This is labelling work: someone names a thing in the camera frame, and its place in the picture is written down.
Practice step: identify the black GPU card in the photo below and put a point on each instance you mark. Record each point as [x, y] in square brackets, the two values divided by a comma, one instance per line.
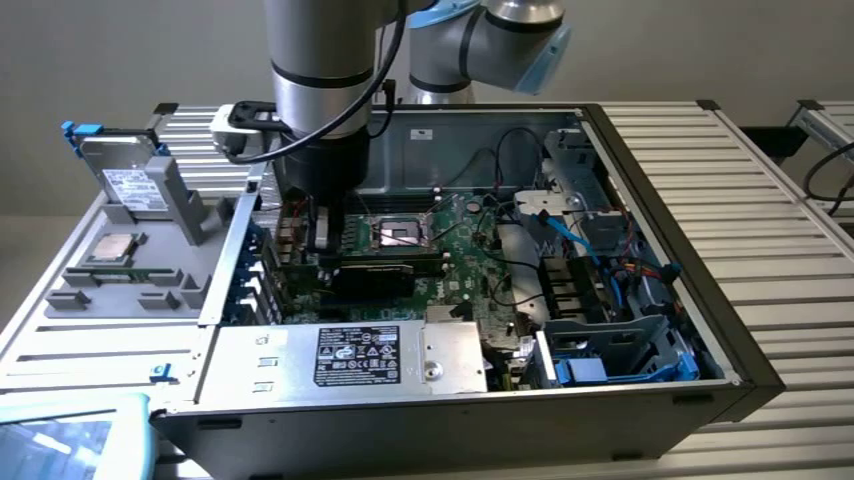
[374, 282]

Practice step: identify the silver power supply unit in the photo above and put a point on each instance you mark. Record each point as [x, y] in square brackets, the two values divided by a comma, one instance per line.
[281, 360]

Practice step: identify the open black PC case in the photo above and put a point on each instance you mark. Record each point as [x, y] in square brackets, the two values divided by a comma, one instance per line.
[467, 430]

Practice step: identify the black RAM slots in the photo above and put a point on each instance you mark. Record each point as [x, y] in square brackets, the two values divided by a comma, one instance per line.
[401, 202]

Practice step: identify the metal slat side table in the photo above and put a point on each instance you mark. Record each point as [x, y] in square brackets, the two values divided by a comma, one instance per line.
[828, 125]

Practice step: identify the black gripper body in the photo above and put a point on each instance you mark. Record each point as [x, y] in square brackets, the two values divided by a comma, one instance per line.
[327, 162]

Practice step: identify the CPU socket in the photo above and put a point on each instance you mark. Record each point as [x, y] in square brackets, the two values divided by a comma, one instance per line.
[401, 232]

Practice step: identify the grey parts rack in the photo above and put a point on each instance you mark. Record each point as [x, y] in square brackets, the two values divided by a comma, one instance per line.
[134, 295]

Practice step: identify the green RAM stick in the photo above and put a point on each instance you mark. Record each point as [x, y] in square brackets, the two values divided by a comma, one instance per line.
[123, 273]

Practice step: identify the grey metal disk bay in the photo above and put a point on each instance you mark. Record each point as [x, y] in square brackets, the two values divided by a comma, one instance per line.
[581, 165]

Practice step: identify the blue plastic case latch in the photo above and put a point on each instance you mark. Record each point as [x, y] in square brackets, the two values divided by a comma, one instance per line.
[689, 365]

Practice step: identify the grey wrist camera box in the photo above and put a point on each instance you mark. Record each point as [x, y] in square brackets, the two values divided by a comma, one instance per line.
[230, 127]

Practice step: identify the hard disk with blue bracket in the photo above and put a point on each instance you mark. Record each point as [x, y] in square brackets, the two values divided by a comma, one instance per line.
[130, 175]

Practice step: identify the green motherboard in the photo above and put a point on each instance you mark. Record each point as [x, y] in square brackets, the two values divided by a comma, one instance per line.
[461, 280]

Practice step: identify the small blue table clip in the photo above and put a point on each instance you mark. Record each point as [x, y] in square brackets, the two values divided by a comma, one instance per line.
[162, 374]

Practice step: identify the silver CPU chip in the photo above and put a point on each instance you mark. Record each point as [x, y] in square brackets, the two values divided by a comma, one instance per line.
[117, 248]

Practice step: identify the light blue framed device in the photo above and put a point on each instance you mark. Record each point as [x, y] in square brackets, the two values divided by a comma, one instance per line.
[127, 430]

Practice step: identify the blue plastic drive clip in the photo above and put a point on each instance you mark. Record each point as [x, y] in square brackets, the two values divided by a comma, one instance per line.
[581, 371]

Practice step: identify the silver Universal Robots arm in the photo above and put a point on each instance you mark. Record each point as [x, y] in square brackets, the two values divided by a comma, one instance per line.
[321, 60]

